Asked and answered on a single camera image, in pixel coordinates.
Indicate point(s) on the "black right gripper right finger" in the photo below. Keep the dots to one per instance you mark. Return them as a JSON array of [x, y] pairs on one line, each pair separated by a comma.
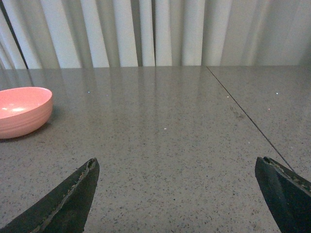
[[287, 195]]

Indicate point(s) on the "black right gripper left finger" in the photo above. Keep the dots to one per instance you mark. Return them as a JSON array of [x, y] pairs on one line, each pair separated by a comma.
[[63, 210]]

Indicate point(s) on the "pink plastic bowl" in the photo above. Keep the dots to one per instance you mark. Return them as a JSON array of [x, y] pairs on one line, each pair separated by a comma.
[[24, 110]]

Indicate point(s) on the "white pleated curtain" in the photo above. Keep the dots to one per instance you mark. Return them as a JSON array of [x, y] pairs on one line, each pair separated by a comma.
[[38, 34]]

